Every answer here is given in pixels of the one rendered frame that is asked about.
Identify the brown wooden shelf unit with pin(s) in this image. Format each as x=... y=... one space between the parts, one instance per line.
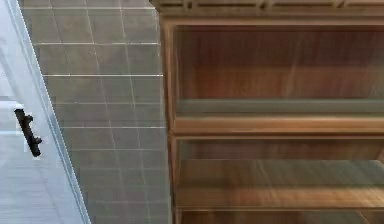
x=276 y=126

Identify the white room door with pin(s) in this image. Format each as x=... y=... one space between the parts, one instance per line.
x=36 y=173

